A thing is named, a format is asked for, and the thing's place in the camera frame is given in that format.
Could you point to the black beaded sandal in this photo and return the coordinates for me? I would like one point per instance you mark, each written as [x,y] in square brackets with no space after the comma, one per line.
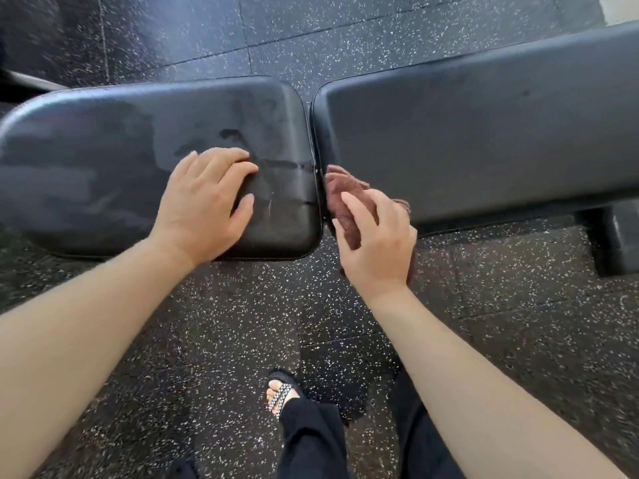
[287,389]

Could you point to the person's left foot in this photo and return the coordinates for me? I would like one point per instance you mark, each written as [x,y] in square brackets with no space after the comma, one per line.
[275,398]

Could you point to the black bench frame leg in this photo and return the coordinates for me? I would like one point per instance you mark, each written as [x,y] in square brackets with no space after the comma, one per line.
[616,239]

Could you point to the person's left hand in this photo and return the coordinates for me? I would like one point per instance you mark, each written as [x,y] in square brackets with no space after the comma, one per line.
[199,214]

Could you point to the person's left middle finger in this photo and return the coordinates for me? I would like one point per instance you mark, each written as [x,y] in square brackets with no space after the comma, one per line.
[227,157]

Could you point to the person's right forearm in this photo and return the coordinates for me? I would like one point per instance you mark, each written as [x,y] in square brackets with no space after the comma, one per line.
[474,394]

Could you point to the person's right hand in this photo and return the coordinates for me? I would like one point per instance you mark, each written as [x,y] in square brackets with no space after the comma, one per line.
[382,254]

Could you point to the person's right thumb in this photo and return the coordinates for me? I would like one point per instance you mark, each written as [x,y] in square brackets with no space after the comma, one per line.
[342,241]

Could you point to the black bench seat pad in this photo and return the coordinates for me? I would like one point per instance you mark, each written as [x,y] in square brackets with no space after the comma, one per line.
[100,164]

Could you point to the person's left forearm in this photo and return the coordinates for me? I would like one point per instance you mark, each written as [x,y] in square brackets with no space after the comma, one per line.
[85,344]

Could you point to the person's left little finger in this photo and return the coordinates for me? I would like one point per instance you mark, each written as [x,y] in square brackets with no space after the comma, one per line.
[183,167]

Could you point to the black bench back pad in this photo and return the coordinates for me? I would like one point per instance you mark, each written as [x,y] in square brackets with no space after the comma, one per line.
[474,134]

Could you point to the person's left thumb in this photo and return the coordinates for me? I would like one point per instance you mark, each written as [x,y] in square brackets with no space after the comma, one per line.
[243,211]

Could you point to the black trousers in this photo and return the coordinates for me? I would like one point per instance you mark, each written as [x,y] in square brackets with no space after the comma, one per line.
[312,443]

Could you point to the grey metal bar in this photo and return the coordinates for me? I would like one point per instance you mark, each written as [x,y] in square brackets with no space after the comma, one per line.
[30,84]

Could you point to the brown cleaning cloth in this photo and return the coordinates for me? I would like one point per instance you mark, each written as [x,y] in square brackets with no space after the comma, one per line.
[344,187]

